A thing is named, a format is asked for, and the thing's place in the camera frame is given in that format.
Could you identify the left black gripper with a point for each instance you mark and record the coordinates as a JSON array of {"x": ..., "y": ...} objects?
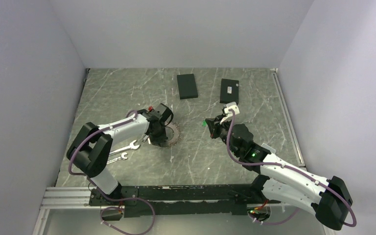
[{"x": 156, "y": 141}]

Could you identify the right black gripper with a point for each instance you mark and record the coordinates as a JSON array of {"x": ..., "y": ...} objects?
[{"x": 214, "y": 125}]

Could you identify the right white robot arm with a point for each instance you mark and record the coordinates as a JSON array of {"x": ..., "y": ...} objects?
[{"x": 328, "y": 199}]

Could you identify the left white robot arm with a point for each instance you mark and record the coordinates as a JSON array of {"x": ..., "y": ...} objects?
[{"x": 90, "y": 149}]

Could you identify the black box with label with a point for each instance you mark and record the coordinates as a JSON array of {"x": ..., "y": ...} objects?
[{"x": 229, "y": 91}]

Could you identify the plain black rectangular box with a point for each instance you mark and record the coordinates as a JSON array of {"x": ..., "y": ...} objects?
[{"x": 187, "y": 86}]

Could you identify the lower silver wrench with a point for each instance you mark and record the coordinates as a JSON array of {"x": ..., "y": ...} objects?
[{"x": 123, "y": 156}]

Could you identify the clear plastic card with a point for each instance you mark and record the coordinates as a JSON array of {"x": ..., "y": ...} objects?
[{"x": 269, "y": 148}]

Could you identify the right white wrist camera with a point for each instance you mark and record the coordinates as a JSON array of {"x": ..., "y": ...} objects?
[{"x": 229, "y": 110}]

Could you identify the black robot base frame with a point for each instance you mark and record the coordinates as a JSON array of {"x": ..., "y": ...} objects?
[{"x": 234, "y": 199}]

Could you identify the aluminium rail frame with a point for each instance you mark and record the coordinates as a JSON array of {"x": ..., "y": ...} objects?
[{"x": 196, "y": 175}]

